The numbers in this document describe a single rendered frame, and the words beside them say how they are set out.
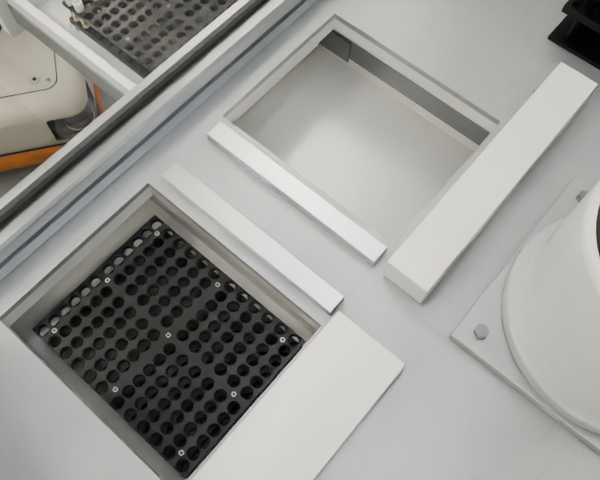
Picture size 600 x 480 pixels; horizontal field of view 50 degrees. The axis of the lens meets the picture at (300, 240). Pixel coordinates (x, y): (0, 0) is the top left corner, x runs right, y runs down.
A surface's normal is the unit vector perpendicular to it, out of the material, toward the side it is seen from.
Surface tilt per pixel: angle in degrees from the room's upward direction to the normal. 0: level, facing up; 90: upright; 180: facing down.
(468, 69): 0
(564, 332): 90
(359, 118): 0
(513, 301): 0
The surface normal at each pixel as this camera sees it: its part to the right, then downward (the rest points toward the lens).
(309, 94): 0.01, -0.41
